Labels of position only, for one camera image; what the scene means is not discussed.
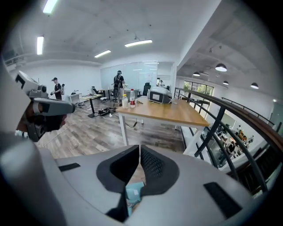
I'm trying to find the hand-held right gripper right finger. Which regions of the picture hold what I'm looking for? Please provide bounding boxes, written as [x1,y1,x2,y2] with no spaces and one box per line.
[127,144,260,226]

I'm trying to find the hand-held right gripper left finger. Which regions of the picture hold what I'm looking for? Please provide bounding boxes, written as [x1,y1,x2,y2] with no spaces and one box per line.
[38,144,140,226]

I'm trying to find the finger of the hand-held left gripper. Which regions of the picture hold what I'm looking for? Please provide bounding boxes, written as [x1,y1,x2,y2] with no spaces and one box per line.
[26,98,76,142]

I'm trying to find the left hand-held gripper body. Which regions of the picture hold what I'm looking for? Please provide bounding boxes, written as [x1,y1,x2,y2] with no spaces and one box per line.
[15,70,48,99]

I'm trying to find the person's left forearm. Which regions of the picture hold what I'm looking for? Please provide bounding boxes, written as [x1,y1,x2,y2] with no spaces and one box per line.
[15,110,31,133]

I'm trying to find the white side table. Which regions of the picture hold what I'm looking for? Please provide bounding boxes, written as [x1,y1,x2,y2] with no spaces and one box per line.
[67,92,83,103]

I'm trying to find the long ceiling light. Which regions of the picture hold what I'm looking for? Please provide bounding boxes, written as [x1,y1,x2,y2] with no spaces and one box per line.
[124,39,153,48]
[36,36,45,56]
[42,0,59,15]
[94,49,112,59]

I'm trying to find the clear bottle red label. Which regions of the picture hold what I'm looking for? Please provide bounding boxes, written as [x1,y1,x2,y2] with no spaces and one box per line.
[129,88,136,109]

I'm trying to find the large wooden table white legs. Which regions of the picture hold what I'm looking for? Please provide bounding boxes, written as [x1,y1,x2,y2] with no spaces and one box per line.
[115,95,210,155]

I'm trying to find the black railing wooden handrail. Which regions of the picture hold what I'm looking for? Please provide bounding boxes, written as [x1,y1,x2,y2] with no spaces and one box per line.
[173,87,283,193]

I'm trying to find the white grey device with screen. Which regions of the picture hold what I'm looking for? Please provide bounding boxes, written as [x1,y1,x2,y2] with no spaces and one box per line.
[146,86,173,105]

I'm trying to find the yellow table black pedestal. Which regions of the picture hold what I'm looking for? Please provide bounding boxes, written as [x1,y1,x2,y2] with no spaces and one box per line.
[79,93,103,118]

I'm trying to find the black cable and equipment pile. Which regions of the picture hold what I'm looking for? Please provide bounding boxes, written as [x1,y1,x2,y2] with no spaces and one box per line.
[98,106,117,118]

